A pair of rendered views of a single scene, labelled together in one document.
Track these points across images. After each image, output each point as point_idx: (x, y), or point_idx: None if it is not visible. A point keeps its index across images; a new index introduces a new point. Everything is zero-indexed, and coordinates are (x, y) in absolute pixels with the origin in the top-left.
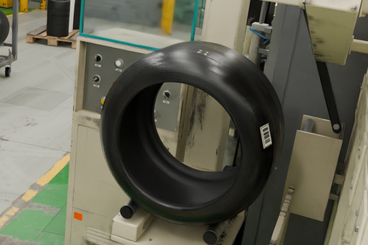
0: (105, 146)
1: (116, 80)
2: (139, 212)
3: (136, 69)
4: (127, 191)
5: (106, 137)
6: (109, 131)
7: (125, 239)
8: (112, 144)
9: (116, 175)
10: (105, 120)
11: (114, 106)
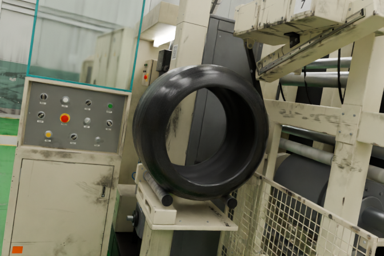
0: (154, 145)
1: (160, 90)
2: None
3: (182, 79)
4: (171, 180)
5: (155, 137)
6: (159, 131)
7: (165, 225)
8: (162, 142)
9: (162, 169)
10: (156, 122)
11: (164, 110)
